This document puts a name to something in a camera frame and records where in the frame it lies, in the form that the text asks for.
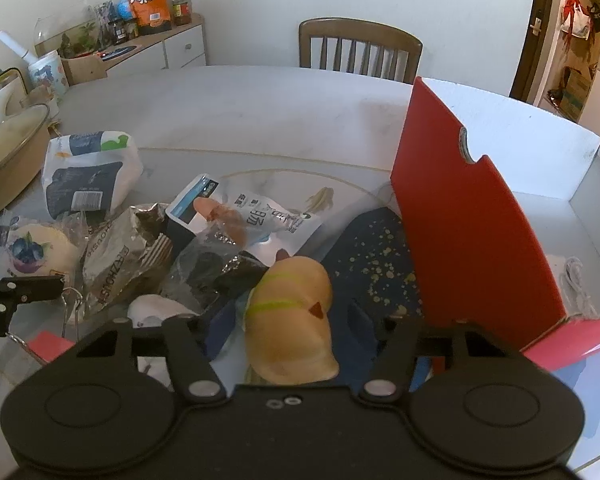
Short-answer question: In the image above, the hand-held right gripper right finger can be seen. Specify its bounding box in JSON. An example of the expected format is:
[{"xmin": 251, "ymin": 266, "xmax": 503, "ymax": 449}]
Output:
[{"xmin": 358, "ymin": 316, "xmax": 523, "ymax": 404}]

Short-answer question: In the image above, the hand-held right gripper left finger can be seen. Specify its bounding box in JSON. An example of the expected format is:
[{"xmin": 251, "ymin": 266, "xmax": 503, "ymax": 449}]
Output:
[{"xmin": 75, "ymin": 316, "xmax": 227, "ymax": 407}]

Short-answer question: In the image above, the blueberry bread packet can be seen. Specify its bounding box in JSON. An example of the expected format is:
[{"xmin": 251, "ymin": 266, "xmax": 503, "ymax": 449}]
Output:
[{"xmin": 4, "ymin": 223, "xmax": 79, "ymax": 282}]

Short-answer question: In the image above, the clear bag of dark snacks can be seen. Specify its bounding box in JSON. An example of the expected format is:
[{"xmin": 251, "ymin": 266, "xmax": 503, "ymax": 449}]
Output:
[{"xmin": 161, "ymin": 225, "xmax": 267, "ymax": 312}]

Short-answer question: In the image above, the silver snack packet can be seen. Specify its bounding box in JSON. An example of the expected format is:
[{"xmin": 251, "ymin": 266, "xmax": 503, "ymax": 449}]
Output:
[{"xmin": 82, "ymin": 202, "xmax": 174, "ymax": 317}]

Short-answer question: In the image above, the yellow duck toy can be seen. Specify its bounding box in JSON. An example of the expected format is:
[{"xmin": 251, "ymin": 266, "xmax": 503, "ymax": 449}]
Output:
[{"xmin": 244, "ymin": 254, "xmax": 340, "ymax": 382}]

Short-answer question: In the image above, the red cardboard box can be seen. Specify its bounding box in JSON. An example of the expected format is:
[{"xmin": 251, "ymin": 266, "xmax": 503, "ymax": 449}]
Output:
[{"xmin": 389, "ymin": 76, "xmax": 600, "ymax": 377}]

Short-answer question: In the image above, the white marble desktop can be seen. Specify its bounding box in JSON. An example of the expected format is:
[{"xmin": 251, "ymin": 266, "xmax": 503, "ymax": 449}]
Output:
[{"xmin": 0, "ymin": 64, "xmax": 600, "ymax": 480}]

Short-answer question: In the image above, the white cloth item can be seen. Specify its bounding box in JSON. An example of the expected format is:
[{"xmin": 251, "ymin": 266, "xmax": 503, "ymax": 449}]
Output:
[{"xmin": 128, "ymin": 294, "xmax": 199, "ymax": 329}]

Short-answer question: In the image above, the beige electric pot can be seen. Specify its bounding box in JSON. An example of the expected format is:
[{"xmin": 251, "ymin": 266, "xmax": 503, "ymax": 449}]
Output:
[{"xmin": 0, "ymin": 125, "xmax": 57, "ymax": 221}]

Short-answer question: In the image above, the red paper card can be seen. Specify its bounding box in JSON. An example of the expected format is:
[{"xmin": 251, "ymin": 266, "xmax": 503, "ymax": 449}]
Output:
[{"xmin": 28, "ymin": 330, "xmax": 76, "ymax": 364}]

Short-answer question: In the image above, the dark blue speckled pouch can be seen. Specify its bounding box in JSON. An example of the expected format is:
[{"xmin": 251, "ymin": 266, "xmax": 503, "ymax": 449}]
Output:
[{"xmin": 205, "ymin": 207, "xmax": 432, "ymax": 392}]

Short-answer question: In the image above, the glass pot lid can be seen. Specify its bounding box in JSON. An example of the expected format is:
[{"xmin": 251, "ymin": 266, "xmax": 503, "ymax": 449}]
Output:
[{"xmin": 0, "ymin": 103, "xmax": 52, "ymax": 186}]

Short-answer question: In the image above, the white and blue tissue pack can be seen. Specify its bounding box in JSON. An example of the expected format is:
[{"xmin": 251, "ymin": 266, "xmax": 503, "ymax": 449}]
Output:
[{"xmin": 41, "ymin": 131, "xmax": 145, "ymax": 220}]

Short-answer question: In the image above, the gold rimmed white container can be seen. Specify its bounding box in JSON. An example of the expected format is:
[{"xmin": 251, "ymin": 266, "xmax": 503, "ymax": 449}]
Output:
[{"xmin": 0, "ymin": 67, "xmax": 29, "ymax": 126}]

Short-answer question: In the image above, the white sausage snack packet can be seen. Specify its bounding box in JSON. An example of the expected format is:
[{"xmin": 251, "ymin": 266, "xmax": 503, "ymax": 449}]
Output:
[{"xmin": 194, "ymin": 187, "xmax": 324, "ymax": 261}]

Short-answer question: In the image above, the patterned white mug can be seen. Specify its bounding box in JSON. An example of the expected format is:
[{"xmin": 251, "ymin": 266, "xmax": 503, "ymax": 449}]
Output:
[{"xmin": 27, "ymin": 51, "xmax": 71, "ymax": 102}]

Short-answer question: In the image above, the small open cardboard box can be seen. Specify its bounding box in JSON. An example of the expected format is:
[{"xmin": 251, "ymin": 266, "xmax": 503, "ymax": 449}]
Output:
[{"xmin": 60, "ymin": 52, "xmax": 109, "ymax": 86}]

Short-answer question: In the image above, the white lint roller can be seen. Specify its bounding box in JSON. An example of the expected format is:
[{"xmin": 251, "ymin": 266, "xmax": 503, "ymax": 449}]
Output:
[{"xmin": 0, "ymin": 30, "xmax": 37, "ymax": 64}]

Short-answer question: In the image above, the glass fish bowl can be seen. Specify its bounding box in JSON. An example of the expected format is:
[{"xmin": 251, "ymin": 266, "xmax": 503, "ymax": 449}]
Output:
[{"xmin": 34, "ymin": 5, "xmax": 104, "ymax": 59}]

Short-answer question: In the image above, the dark blue tray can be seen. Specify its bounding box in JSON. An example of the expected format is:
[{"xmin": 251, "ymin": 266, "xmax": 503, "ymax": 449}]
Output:
[{"xmin": 99, "ymin": 45, "xmax": 140, "ymax": 62}]

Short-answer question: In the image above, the dark glass jar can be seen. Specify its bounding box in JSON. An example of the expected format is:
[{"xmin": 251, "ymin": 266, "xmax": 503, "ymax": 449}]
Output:
[{"xmin": 108, "ymin": 17, "xmax": 129, "ymax": 45}]

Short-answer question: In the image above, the low white cabinet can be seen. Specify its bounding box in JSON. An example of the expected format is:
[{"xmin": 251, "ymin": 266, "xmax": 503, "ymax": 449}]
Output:
[{"xmin": 102, "ymin": 14, "xmax": 207, "ymax": 79}]

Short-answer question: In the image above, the orange snack bag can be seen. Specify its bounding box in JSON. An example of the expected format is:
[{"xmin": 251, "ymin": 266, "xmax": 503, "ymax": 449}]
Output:
[{"xmin": 122, "ymin": 0, "xmax": 174, "ymax": 36}]

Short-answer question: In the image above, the printed cardboard box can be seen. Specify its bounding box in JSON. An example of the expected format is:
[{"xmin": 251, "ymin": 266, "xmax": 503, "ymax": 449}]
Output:
[{"xmin": 559, "ymin": 67, "xmax": 594, "ymax": 122}]

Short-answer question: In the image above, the brown wooden door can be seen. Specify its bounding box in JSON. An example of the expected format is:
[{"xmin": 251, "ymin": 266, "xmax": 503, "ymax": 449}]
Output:
[{"xmin": 509, "ymin": 0, "xmax": 559, "ymax": 107}]

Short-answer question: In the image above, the wooden chair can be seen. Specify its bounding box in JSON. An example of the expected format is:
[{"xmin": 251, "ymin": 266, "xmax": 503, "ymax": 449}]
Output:
[{"xmin": 298, "ymin": 18, "xmax": 424, "ymax": 85}]

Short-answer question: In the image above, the red and white hanging bag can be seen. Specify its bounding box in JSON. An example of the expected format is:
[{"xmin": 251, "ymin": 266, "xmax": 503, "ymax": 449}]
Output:
[{"xmin": 560, "ymin": 0, "xmax": 592, "ymax": 53}]

